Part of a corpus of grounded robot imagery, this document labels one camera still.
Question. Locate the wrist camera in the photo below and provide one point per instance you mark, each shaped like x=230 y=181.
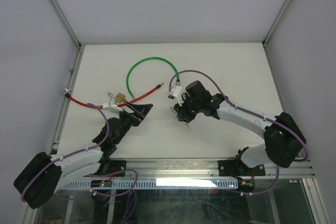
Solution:
x=176 y=93
x=112 y=106

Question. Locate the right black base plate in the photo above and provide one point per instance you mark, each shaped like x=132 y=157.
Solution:
x=233 y=168

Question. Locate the brass padlock near red cable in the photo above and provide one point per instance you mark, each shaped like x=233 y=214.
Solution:
x=116 y=98

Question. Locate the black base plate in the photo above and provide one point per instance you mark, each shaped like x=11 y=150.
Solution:
x=110 y=166
x=233 y=168

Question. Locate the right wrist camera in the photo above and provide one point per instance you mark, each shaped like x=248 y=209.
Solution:
x=176 y=93

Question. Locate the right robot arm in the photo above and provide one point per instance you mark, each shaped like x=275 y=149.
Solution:
x=283 y=140

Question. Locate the aluminium front rail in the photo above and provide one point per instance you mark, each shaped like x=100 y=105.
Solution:
x=208 y=168

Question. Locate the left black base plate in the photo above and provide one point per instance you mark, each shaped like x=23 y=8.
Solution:
x=110 y=166

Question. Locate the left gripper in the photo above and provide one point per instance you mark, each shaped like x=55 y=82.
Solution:
x=139 y=112

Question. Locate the green cable lock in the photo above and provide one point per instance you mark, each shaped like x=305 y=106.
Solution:
x=146 y=71

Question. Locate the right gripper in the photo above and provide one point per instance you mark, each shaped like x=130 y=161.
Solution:
x=180 y=110

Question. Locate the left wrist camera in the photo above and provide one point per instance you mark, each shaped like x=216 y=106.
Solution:
x=112 y=106

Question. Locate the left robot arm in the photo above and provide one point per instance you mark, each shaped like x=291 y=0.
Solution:
x=45 y=174

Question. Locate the white slotted cable duct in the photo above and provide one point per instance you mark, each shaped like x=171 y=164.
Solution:
x=159 y=183

